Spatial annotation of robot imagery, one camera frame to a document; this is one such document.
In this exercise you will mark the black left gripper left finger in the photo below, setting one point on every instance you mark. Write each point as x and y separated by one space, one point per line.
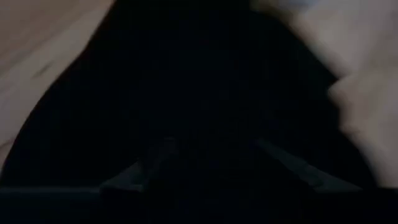
140 174

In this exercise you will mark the black garment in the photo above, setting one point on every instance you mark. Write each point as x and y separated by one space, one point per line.
192 77

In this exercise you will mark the white button shirt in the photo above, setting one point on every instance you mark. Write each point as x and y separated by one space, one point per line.
367 99

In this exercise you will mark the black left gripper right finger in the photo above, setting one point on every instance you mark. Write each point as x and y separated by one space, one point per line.
304 172

